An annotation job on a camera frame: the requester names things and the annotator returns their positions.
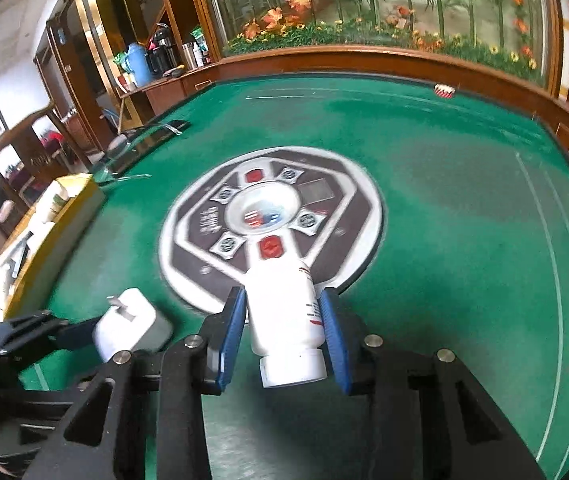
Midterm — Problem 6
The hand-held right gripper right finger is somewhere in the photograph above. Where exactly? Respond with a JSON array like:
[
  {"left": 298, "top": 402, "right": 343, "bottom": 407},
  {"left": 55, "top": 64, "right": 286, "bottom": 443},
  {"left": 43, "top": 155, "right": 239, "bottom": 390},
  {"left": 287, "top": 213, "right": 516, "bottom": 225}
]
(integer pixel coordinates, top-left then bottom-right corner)
[{"left": 317, "top": 286, "right": 548, "bottom": 480}]

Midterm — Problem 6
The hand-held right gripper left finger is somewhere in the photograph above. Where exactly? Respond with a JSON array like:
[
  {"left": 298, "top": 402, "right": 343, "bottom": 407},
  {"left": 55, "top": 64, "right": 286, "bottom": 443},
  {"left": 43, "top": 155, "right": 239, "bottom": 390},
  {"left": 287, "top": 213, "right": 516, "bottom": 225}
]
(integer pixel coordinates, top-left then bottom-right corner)
[{"left": 24, "top": 286, "right": 248, "bottom": 480}]

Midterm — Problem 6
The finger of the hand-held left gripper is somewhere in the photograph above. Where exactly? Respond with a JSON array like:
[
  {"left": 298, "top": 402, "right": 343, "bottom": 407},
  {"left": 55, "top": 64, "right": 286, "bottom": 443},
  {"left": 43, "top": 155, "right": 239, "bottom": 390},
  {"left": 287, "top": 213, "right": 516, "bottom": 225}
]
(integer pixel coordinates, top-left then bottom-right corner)
[
  {"left": 17, "top": 367, "right": 102, "bottom": 408},
  {"left": 0, "top": 310, "right": 102, "bottom": 356}
]

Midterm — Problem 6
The white plastic bottle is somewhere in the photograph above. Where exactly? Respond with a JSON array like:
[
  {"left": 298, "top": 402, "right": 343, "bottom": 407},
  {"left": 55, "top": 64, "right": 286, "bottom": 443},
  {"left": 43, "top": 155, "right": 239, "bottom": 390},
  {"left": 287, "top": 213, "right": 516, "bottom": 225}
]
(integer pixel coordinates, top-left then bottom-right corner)
[{"left": 244, "top": 260, "right": 328, "bottom": 390}]

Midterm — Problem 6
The white charger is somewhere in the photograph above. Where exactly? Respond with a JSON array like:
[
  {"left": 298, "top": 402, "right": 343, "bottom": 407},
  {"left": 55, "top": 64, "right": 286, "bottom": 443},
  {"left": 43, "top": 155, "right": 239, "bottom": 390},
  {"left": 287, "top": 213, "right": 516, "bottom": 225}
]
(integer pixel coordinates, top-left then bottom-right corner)
[{"left": 92, "top": 288, "right": 174, "bottom": 363}]

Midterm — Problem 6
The yellow-edged white foam tray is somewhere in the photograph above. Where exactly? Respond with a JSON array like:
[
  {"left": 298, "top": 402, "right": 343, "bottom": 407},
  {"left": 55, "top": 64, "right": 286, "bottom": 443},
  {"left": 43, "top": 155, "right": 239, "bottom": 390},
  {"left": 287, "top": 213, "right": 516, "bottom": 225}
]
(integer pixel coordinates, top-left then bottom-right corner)
[{"left": 0, "top": 172, "right": 105, "bottom": 326}]

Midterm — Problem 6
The white carton green print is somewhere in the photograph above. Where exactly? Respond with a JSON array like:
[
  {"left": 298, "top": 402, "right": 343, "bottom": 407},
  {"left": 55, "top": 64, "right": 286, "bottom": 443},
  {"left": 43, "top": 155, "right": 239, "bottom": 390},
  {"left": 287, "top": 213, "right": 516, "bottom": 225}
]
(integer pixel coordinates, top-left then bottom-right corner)
[{"left": 34, "top": 180, "right": 72, "bottom": 223}]

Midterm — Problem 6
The octagonal table control panel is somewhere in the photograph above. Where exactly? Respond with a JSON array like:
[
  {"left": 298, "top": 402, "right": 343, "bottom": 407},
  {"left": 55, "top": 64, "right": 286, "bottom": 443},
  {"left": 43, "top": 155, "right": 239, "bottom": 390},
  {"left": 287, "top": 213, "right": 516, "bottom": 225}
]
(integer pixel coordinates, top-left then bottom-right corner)
[{"left": 157, "top": 146, "right": 385, "bottom": 316}]

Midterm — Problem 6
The wooden chair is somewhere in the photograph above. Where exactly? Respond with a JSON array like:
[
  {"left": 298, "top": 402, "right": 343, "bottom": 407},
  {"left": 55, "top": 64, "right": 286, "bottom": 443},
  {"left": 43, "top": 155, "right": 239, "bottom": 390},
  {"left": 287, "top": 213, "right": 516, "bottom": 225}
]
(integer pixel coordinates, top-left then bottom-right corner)
[{"left": 0, "top": 100, "right": 90, "bottom": 201}]

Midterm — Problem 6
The black table drawer pocket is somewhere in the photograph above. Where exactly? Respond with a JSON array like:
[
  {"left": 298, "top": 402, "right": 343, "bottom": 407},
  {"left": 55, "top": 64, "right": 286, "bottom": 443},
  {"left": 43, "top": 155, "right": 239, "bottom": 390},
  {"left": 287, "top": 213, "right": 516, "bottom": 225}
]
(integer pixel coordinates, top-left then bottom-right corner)
[{"left": 97, "top": 119, "right": 192, "bottom": 181}]

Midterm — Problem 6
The blue thermos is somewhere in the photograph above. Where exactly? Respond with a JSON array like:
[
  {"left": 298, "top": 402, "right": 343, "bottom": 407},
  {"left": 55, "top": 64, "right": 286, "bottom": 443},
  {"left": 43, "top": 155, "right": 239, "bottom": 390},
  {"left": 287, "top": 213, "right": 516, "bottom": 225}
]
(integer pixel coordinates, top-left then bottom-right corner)
[{"left": 122, "top": 42, "right": 152, "bottom": 88}]

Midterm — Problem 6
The black thermos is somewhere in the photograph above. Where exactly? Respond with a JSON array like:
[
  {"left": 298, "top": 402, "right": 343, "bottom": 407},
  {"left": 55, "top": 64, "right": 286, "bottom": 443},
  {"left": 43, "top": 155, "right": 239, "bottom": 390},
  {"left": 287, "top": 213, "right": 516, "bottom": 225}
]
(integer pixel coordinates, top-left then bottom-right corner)
[{"left": 145, "top": 24, "right": 178, "bottom": 76}]

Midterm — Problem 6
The glass flower display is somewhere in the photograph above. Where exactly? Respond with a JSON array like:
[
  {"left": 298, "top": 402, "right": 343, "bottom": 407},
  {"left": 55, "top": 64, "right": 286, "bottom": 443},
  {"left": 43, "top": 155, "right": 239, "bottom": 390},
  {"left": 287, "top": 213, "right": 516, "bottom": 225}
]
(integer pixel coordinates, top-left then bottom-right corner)
[{"left": 199, "top": 0, "right": 558, "bottom": 86}]

